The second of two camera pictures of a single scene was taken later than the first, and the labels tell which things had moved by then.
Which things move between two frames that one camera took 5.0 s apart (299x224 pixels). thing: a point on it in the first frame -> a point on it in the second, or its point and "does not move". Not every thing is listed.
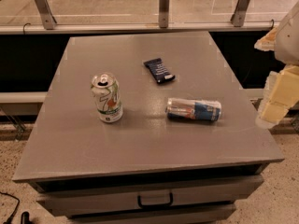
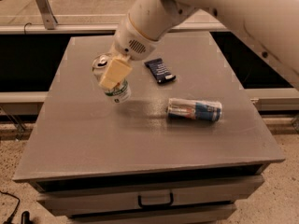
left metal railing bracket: x=44 y=6 does not move
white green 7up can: x=105 y=88 -> x=121 y=93
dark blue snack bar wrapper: x=159 y=71 does not move
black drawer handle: x=156 y=205 does not move
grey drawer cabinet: x=146 y=167 does not move
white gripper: x=289 y=42 -> x=132 y=41
